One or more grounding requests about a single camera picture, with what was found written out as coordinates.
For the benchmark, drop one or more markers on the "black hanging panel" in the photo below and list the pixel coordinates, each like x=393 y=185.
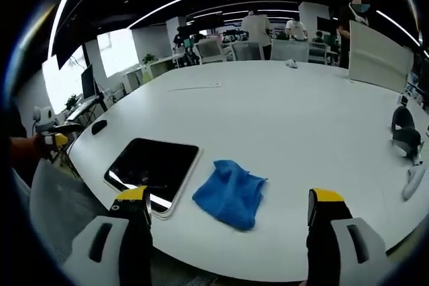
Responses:
x=75 y=50

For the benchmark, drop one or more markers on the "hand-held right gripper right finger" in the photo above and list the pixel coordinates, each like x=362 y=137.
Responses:
x=330 y=232

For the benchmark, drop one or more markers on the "green potted plant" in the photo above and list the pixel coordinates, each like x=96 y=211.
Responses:
x=149 y=59
x=71 y=102

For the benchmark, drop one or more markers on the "grey headset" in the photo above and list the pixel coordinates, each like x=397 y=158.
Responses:
x=405 y=132

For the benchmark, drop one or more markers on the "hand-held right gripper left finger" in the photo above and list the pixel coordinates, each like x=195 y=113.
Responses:
x=134 y=232

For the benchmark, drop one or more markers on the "black oval table grommet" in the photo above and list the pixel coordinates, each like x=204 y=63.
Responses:
x=99 y=127

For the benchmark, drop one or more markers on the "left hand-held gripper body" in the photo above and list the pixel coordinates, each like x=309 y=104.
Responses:
x=45 y=118

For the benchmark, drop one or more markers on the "black computer monitor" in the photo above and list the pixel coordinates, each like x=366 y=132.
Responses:
x=88 y=81

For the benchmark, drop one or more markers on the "small white object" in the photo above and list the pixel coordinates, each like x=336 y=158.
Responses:
x=291 y=63

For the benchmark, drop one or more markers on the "black mirror with white frame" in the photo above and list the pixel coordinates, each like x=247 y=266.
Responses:
x=152 y=167

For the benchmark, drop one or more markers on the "white upright panel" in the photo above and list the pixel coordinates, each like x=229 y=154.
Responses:
x=378 y=58

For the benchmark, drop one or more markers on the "white handheld controller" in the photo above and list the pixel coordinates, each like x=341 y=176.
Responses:
x=413 y=183

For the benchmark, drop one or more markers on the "small black and white device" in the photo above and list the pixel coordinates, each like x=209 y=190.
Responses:
x=403 y=99

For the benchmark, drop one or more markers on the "white mesh office chair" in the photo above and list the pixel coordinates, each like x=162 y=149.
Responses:
x=211 y=51
x=246 y=51
x=317 y=53
x=290 y=50

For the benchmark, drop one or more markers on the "blue cleaning cloth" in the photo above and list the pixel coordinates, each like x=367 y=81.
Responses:
x=231 y=195

